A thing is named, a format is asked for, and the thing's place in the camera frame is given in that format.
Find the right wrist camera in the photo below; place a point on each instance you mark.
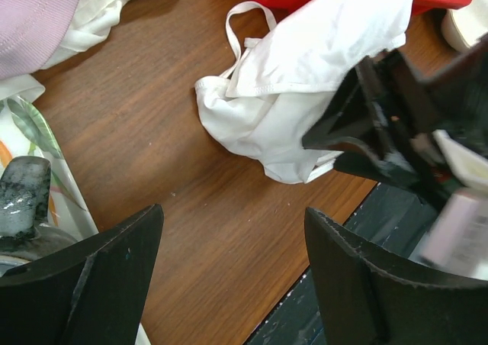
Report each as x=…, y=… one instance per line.
x=457, y=241

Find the mauve tank top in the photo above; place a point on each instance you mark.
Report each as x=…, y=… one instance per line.
x=31, y=30

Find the floral serving tray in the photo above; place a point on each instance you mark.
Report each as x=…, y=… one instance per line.
x=56, y=289

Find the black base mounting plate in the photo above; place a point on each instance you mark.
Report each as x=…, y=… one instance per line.
x=388, y=216

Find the white hanging garment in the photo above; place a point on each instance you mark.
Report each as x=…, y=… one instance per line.
x=90, y=25

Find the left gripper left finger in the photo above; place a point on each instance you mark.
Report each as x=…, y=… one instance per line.
x=92, y=292

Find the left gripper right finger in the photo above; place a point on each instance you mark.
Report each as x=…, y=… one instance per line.
x=394, y=300

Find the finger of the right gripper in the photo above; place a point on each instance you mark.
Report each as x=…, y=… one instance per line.
x=346, y=124
x=395, y=170

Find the white tank top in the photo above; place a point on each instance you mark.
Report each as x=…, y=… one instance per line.
x=280, y=84

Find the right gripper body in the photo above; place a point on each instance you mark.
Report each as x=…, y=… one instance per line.
x=407, y=110

